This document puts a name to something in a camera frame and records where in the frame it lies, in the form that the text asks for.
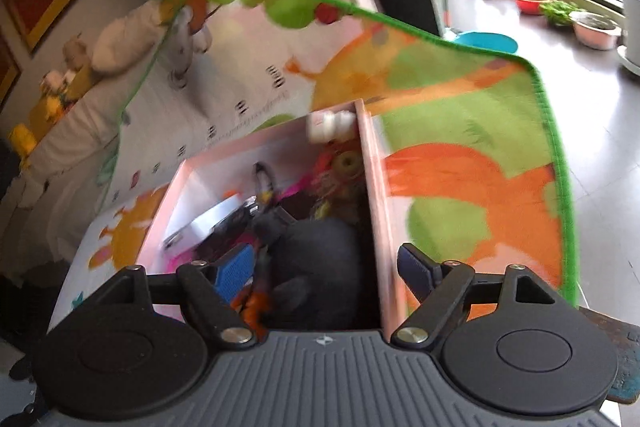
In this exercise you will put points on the black plush cat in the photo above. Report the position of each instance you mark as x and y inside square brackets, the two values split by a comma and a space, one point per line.
[320, 257]

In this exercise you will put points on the printed cartoon play mat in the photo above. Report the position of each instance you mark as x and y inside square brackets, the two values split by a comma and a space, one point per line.
[450, 147]

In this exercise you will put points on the colourful plush doll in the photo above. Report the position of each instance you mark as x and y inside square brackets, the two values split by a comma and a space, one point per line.
[55, 92]

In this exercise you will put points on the red yellow toy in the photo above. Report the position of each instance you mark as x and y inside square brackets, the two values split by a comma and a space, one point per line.
[345, 164]

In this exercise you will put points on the grey covered sofa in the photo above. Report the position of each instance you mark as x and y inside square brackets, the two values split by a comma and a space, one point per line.
[75, 157]

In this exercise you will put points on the brown plush bear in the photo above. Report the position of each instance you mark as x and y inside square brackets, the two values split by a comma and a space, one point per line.
[77, 52]

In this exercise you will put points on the white plastic bottle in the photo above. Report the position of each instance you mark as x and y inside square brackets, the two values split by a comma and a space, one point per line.
[330, 124]

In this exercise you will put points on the pink cardboard box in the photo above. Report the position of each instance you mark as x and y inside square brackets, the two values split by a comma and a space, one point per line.
[378, 207]

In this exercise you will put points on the yellow sofa cushion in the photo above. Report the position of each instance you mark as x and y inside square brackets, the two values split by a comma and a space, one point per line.
[85, 84]

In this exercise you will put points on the orange plastic dumpling mold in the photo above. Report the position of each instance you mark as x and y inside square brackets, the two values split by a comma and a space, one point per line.
[252, 307]

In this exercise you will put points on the small white box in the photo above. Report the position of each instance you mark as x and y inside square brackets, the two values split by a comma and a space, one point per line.
[210, 219]

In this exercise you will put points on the red basin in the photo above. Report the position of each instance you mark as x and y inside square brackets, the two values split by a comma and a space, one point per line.
[531, 3]

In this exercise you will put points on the blue basin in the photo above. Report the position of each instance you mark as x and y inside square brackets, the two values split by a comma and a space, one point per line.
[487, 43]

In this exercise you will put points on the pale planter basin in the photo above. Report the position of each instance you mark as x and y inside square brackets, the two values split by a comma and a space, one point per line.
[595, 32]

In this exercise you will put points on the green leafy plants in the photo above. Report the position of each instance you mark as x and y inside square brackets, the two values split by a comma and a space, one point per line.
[557, 12]

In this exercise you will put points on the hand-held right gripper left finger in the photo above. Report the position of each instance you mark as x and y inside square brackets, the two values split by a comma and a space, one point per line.
[234, 272]

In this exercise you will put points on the wheeled pot stand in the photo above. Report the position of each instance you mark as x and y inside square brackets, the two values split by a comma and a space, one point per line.
[629, 62]

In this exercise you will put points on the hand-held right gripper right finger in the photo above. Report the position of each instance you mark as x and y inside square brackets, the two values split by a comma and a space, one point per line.
[417, 269]

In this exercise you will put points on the yellow backpack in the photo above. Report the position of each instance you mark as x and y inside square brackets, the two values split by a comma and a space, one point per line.
[24, 142]

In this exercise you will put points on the cream pillow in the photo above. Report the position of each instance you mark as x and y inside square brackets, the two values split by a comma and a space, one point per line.
[130, 37]

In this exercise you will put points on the palm in white ribbed pot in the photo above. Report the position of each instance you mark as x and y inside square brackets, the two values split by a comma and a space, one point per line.
[631, 22]

